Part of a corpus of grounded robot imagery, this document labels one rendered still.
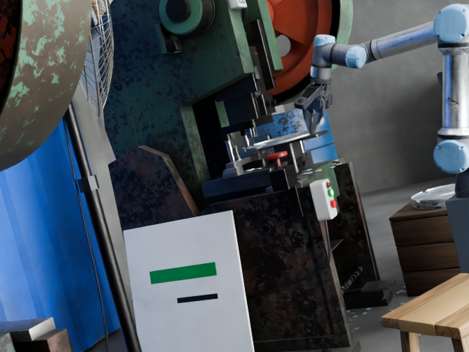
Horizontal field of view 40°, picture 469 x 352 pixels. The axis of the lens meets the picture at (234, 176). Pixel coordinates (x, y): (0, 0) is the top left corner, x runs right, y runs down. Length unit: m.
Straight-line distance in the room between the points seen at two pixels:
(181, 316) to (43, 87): 1.46
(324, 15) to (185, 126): 0.77
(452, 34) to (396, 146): 3.73
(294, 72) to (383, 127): 3.04
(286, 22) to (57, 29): 1.80
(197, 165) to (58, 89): 1.31
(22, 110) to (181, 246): 1.36
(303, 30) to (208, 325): 1.31
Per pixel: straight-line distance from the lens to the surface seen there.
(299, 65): 2.87
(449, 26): 2.18
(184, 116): 2.54
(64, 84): 1.31
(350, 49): 2.35
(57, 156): 3.36
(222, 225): 2.42
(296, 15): 2.91
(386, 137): 5.85
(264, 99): 2.53
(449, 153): 2.22
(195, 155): 2.54
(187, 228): 2.49
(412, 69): 5.76
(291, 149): 2.51
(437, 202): 2.78
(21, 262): 3.09
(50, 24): 1.23
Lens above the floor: 0.90
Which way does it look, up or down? 5 degrees down
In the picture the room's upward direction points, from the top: 14 degrees counter-clockwise
